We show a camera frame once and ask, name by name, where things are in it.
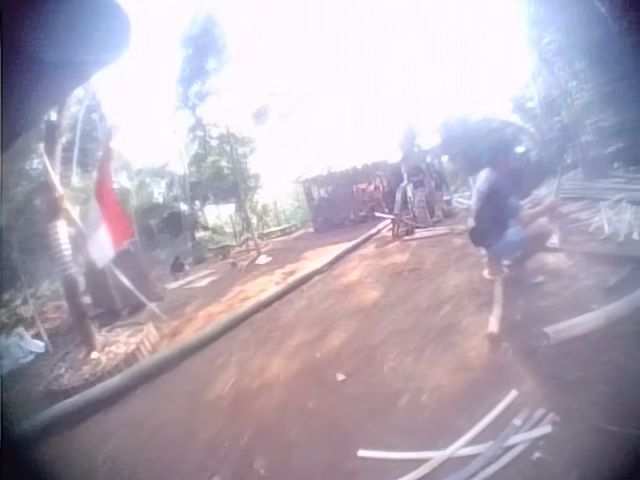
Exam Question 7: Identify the dark wooden shed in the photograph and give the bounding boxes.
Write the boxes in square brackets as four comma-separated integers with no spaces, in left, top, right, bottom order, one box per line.
[298,160,451,234]

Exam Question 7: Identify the wooden sawhorse stand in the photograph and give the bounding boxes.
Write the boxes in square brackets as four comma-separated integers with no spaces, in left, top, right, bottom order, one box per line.
[374,210,419,239]

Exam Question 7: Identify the long green bamboo pole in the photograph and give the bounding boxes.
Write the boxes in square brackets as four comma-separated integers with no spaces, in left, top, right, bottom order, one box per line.
[19,217,394,435]

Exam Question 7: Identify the flat wooden boards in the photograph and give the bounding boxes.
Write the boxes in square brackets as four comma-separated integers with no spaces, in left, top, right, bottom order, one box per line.
[164,268,219,291]

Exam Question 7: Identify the short bamboo stick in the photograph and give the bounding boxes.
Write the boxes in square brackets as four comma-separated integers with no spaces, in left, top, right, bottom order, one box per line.
[485,277,504,337]

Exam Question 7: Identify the red and white flag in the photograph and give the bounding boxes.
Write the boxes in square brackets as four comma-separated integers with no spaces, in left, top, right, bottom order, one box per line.
[84,145,137,268]

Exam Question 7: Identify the heap of split bamboo strips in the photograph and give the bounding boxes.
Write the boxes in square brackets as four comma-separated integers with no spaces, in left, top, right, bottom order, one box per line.
[356,388,560,480]

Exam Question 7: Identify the thick bamboo pole section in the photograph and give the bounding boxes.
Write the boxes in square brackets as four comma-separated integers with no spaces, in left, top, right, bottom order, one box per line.
[542,288,640,346]

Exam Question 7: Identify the stack of bamboo poles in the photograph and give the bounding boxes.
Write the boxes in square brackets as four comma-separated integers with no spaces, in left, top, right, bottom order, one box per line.
[555,169,640,241]

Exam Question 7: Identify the white plastic bag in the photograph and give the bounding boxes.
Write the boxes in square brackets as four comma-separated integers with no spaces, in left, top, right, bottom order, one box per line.
[0,326,47,365]

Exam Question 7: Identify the wooden post with coiled band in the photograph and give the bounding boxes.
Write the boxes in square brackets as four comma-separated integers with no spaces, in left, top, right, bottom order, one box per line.
[42,110,99,353]

